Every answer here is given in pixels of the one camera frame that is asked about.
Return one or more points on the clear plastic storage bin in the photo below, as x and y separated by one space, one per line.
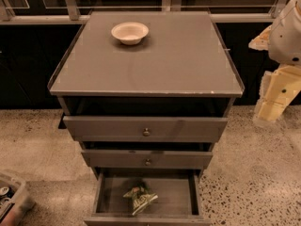
15 199

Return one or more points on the top grey drawer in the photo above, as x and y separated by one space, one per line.
130 129

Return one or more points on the grey drawer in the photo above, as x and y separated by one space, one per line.
136 159
130 129
178 202

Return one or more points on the green jalapeno chip bag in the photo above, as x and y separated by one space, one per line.
141 197

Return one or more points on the brass drawer knob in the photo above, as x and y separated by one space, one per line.
146 132
147 162

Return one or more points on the bottom grey drawer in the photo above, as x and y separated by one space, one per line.
178 202

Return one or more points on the middle grey drawer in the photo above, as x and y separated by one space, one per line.
136 159

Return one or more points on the white paper bowl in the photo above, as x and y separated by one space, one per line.
130 33

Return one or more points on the grey drawer cabinet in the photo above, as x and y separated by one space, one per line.
180 69

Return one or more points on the brass middle drawer knob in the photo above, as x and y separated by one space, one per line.
147 162

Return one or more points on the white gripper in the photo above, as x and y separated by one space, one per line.
286 44

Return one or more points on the metal window railing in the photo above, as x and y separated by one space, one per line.
79 11

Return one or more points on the brass top drawer knob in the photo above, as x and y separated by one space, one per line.
146 132

